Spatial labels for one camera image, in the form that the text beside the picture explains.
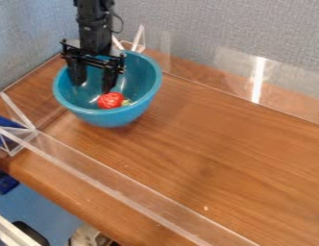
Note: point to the dark blue clamp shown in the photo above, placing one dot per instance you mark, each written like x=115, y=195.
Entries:
x=8, y=183

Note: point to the clear acrylic left barrier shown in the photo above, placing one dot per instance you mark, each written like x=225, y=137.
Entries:
x=31, y=92

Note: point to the blue plastic bowl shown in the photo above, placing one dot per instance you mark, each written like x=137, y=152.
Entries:
x=138, y=83

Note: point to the red toy strawberry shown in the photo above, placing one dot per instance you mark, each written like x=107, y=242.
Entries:
x=111, y=100

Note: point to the clear acrylic front barrier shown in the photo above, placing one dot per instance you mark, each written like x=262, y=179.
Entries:
x=166, y=212

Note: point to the white crumpled object below table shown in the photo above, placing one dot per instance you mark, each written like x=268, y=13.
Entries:
x=87, y=236

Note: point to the clear acrylic back barrier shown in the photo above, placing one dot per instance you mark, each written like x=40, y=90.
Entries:
x=273, y=84

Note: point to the black and silver equipment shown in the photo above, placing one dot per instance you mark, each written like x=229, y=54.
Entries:
x=12, y=236

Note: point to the clear acrylic barrier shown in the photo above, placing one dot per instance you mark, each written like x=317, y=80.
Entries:
x=31, y=92
x=273, y=84
x=166, y=212

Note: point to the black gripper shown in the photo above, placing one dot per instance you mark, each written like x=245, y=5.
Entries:
x=91, y=49

